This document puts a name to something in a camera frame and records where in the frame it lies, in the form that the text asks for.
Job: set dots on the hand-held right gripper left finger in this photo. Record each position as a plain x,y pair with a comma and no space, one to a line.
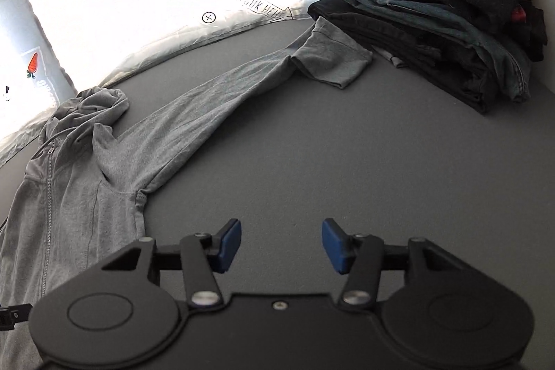
230,244

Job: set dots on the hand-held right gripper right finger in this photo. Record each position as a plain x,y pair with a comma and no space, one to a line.
334,244

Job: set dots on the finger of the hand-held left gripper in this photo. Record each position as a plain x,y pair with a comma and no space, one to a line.
13,312

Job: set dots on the grey zip hoodie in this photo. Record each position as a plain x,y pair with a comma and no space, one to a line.
86,179

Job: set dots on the small grey folded cloth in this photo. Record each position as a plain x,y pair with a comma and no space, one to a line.
392,58

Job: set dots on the black folded pants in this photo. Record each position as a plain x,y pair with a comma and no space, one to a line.
412,49

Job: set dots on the blue folded jeans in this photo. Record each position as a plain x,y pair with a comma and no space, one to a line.
455,23

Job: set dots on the dark grey folded garment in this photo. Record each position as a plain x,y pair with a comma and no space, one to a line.
535,32

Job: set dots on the red garment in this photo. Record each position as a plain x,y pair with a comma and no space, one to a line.
518,14

